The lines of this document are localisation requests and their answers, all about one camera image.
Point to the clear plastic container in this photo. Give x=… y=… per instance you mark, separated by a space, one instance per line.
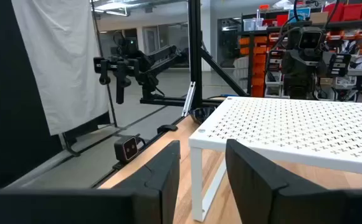
x=253 y=24

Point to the small black table camera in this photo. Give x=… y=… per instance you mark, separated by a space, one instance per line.
x=126 y=149

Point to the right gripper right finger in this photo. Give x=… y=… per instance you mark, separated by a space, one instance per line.
x=293 y=208

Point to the white perforated metal shelf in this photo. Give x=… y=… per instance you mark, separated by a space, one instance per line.
x=293 y=130

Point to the red storage bin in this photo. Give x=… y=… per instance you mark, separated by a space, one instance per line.
x=352 y=11
x=335 y=11

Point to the black horizontal frame beam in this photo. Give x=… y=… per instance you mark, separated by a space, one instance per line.
x=168 y=101

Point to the black neighbouring robot arm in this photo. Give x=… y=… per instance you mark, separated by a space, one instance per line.
x=155 y=62

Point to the silver aluminium bar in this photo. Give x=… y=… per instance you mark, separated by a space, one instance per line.
x=189 y=99

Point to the blue box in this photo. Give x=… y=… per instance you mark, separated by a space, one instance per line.
x=299 y=14

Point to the black diagonal frame brace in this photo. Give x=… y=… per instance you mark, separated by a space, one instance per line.
x=222 y=73

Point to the white cloth backdrop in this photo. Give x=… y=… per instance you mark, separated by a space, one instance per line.
x=59 y=62

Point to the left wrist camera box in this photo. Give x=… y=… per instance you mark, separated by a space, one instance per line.
x=311 y=39

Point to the black backdrop panel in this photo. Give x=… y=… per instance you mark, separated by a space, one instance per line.
x=9 y=93

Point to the black upright frame post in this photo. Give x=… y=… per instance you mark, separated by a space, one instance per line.
x=195 y=46

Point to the brown cardboard box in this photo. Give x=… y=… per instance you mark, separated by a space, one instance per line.
x=319 y=17

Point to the black table clamp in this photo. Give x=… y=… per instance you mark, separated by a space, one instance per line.
x=166 y=128

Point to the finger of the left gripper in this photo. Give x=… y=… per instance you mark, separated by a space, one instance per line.
x=275 y=61
x=339 y=64

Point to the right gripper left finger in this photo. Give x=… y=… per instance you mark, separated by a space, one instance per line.
x=74 y=208

